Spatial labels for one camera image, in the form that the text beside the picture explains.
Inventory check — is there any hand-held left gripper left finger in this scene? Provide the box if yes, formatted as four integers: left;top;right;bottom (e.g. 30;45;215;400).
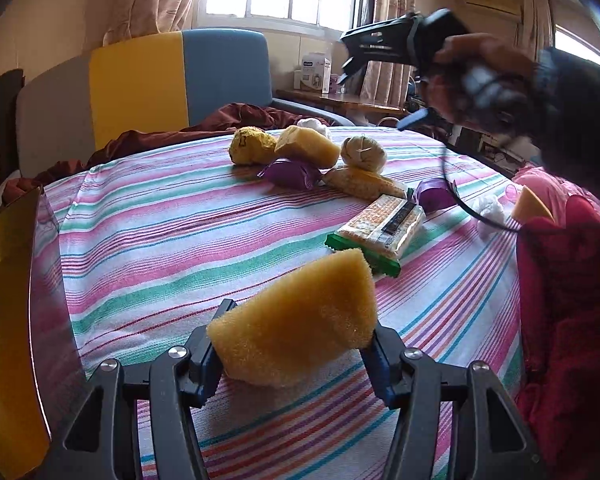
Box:
50;299;238;480

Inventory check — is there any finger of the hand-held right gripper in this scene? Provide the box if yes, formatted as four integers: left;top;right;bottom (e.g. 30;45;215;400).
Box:
339;16;418;86
396;109;437;132

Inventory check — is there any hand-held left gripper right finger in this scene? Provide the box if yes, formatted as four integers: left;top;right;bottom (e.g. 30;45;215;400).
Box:
360;325;551;480

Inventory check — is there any large yellow sponge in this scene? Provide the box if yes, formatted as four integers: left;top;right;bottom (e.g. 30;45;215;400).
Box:
206;247;378;388

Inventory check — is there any red and gold box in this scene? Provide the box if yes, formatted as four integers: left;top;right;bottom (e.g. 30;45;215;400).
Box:
0;185;88;463

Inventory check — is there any person's right hand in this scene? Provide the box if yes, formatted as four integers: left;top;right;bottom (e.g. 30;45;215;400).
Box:
425;32;544;136

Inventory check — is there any beige patterned curtain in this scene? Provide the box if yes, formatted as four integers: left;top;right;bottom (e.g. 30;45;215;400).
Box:
360;0;431;106

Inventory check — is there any beige rolled sock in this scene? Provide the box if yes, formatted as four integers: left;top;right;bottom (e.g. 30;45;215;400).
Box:
341;134;387;173

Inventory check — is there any wooden desk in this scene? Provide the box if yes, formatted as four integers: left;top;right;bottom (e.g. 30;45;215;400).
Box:
275;87;411;126

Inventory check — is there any white cardboard box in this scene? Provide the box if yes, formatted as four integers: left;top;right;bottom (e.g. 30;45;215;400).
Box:
294;52;333;93

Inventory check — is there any purple snack packet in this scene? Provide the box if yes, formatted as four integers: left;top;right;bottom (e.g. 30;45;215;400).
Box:
257;157;323;191
414;179;458;213

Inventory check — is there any yellow snack packet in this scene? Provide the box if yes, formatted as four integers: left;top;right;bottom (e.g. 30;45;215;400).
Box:
322;166;408;200

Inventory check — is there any narrow beige curtain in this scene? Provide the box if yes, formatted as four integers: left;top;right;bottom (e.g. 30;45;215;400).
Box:
515;0;556;61

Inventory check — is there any white cloth ball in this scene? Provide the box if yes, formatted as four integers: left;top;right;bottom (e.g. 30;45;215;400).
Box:
296;117;333;141

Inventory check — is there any yellow sponge block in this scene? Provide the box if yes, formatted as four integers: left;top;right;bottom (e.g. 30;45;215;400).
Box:
274;126;342;169

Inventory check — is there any green cracker packet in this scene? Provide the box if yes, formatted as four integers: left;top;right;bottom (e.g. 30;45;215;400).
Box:
326;194;427;277

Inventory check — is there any white crumpled cloth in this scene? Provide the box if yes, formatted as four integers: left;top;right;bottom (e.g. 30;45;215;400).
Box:
472;195;506;238

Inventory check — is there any striped bed sheet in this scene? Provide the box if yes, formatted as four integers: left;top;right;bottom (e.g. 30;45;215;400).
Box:
32;127;531;480

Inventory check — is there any orange sponge wedge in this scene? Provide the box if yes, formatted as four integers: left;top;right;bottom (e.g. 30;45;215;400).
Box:
511;186;555;223

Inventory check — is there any pink cloth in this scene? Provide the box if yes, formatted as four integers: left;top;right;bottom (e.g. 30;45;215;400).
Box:
505;165;576;226

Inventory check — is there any red quilted jacket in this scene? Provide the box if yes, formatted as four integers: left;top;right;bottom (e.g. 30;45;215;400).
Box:
515;195;600;480

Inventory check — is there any maroon blanket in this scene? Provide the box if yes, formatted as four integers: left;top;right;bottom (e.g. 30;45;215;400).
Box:
2;102;301;206

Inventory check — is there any yellow blue grey chair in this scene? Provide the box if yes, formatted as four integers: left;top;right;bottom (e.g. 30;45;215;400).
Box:
0;29;276;186

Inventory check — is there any grey bed rail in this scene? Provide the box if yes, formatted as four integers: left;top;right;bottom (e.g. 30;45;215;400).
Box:
272;99;356;127

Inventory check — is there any black cable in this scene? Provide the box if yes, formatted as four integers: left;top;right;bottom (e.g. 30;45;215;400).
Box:
441;142;523;233

